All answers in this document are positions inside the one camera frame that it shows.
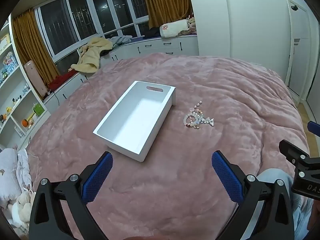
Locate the white open bookshelf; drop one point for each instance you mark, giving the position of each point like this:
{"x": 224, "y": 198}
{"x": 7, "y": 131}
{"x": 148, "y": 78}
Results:
{"x": 15, "y": 85}

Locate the white window seat cabinet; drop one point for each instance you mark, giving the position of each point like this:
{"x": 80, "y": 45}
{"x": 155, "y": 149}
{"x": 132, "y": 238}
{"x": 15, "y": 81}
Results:
{"x": 155, "y": 46}

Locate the white door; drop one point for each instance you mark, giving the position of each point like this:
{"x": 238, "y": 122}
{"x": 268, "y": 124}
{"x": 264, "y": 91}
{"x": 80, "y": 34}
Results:
{"x": 298, "y": 55}

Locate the grey blue clothes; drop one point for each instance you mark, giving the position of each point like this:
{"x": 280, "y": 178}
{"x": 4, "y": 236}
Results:
{"x": 121, "y": 40}

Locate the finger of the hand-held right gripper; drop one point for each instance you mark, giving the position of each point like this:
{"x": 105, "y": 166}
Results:
{"x": 314, "y": 128}
{"x": 291, "y": 150}

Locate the brown plush toys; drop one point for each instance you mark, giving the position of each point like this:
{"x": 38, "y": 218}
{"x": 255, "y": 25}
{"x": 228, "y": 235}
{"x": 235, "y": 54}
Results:
{"x": 192, "y": 23}

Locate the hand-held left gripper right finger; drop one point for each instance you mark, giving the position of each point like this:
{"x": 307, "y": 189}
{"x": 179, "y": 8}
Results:
{"x": 226, "y": 177}

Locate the pile of beaded jewelry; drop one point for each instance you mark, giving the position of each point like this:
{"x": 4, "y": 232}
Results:
{"x": 197, "y": 120}

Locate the dark blue folded clothes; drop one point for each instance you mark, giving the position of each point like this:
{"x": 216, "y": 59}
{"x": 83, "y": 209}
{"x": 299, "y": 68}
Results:
{"x": 152, "y": 33}

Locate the assorted shelf plush toys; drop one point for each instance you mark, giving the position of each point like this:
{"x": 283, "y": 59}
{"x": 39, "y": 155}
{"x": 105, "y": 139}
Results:
{"x": 8, "y": 62}

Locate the lilac pillow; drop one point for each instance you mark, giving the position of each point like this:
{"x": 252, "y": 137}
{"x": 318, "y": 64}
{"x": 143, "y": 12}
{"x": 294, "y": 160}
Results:
{"x": 8, "y": 172}

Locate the pale yellow fleece blanket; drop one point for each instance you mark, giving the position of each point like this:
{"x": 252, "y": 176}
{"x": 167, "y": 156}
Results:
{"x": 92, "y": 52}

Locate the cream plush toy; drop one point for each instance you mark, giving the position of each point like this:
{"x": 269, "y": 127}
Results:
{"x": 21, "y": 205}

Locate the large bay window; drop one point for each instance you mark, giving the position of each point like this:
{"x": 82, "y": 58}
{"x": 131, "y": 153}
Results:
{"x": 62, "y": 25}

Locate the red cloth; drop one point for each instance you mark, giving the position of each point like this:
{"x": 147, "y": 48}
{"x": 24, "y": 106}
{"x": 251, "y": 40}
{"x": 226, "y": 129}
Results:
{"x": 61, "y": 79}

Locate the green toy box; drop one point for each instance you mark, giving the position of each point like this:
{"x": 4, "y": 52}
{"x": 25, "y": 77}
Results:
{"x": 37, "y": 110}

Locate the white floral rolled pillow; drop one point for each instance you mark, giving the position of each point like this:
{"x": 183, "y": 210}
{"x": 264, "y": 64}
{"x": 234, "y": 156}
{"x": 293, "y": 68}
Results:
{"x": 173, "y": 28}

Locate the orange round figurine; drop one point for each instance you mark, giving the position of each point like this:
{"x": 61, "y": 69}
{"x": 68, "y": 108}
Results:
{"x": 24, "y": 123}

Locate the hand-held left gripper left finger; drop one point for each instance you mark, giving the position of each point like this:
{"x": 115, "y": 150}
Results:
{"x": 98, "y": 177}

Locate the mustard yellow curtain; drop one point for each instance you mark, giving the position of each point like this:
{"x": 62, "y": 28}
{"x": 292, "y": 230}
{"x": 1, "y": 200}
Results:
{"x": 30, "y": 40}
{"x": 165, "y": 2}

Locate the white quilted blanket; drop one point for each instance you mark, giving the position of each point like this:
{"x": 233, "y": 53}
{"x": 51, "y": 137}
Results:
{"x": 25, "y": 167}

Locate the pink fluffy blanket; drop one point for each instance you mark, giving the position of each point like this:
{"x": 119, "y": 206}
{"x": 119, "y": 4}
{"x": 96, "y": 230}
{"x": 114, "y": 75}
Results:
{"x": 225, "y": 92}

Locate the white plastic storage box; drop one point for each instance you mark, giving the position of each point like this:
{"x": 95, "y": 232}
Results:
{"x": 140, "y": 120}

